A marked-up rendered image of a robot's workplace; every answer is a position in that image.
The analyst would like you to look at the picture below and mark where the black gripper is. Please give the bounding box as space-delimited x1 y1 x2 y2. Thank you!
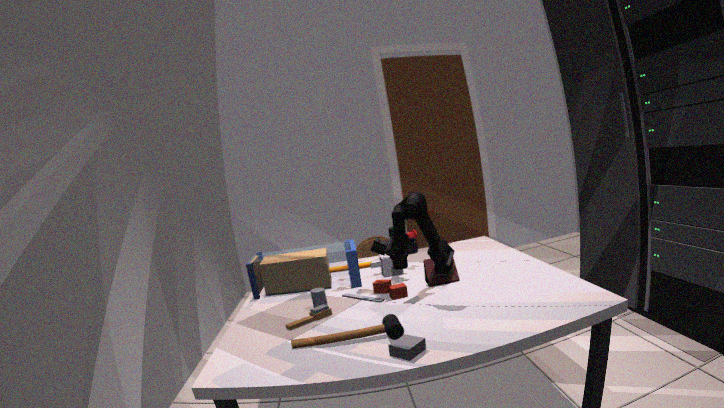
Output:
389 227 408 269

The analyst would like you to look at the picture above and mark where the wooden-handled mallet with black head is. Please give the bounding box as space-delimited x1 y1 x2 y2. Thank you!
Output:
291 314 404 349

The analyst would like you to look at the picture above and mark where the grey cylinder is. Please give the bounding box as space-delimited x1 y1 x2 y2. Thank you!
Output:
310 288 328 308

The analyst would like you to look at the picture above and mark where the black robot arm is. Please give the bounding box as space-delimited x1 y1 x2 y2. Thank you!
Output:
370 191 454 277

